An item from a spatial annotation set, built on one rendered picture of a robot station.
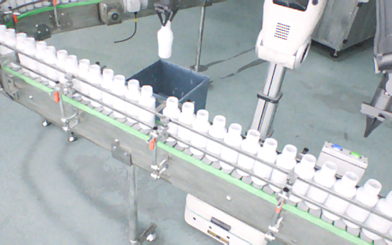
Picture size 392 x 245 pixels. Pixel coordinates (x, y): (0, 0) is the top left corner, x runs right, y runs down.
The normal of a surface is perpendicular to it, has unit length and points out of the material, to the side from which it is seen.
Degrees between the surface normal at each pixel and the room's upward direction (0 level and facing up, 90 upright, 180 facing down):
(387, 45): 97
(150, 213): 0
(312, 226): 90
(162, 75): 90
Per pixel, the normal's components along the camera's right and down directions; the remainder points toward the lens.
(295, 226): -0.50, 0.50
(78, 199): 0.10, -0.78
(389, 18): -0.20, 0.68
